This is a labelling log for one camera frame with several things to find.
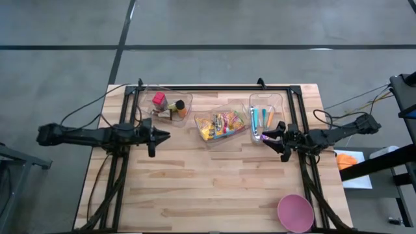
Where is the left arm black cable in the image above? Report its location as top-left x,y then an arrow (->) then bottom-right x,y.
60,83 -> 144,131

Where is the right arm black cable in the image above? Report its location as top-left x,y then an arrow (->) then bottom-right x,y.
312,109 -> 370,131

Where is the orange spice bottle black lid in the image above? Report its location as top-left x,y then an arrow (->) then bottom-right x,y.
175,99 -> 189,118

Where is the orange handled spoon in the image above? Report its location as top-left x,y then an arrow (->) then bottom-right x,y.
266,104 -> 276,131

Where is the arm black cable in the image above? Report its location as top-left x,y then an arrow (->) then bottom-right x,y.
312,109 -> 370,131
60,83 -> 144,131

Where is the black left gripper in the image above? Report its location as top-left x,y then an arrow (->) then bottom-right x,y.
137,117 -> 172,146

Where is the yellow ramen noodle packet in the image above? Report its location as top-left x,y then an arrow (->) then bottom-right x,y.
194,116 -> 216,141

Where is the brown seasoning packet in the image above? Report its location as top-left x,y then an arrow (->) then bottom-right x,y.
151,109 -> 173,122

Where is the clear plastic ramen bin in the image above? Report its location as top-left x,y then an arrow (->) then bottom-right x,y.
193,99 -> 251,150

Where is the black aluminium table frame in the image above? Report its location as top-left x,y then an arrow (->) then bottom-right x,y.
76,77 -> 354,234

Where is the red lidded spice box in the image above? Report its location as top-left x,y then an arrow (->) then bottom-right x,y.
151,92 -> 169,112

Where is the pink bowl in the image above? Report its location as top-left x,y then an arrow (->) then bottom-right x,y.
277,194 -> 315,233

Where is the black equipment stand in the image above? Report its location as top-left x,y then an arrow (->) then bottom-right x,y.
339,70 -> 416,228

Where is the orange cloth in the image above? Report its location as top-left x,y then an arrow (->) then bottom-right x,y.
335,153 -> 358,171

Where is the white paper sheet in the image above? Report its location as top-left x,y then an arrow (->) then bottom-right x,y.
333,149 -> 374,190

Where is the brown cable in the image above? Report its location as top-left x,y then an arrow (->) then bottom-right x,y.
86,154 -> 111,222

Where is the dark grey metal rack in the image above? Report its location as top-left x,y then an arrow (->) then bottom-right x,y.
0,142 -> 53,234

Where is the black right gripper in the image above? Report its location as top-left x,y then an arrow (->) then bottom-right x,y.
261,120 -> 310,155

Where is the teal handled spoon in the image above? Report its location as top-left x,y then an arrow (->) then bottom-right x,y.
253,107 -> 262,144

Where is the iridescent purple spoon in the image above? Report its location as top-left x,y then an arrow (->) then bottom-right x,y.
261,107 -> 270,141

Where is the white plastic container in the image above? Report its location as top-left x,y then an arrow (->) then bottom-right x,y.
369,145 -> 400,160

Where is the yellow and black cable bundle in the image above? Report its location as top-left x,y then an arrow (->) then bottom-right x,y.
324,83 -> 394,113

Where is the clear plastic spice bin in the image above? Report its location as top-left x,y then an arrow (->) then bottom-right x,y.
138,84 -> 194,128

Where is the clear plastic cutlery bin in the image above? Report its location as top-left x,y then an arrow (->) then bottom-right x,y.
249,92 -> 287,146

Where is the blue edged ramen packet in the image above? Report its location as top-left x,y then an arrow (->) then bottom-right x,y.
213,112 -> 229,138

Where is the green lime chili ramen packet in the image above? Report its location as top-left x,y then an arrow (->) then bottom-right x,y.
226,110 -> 246,131

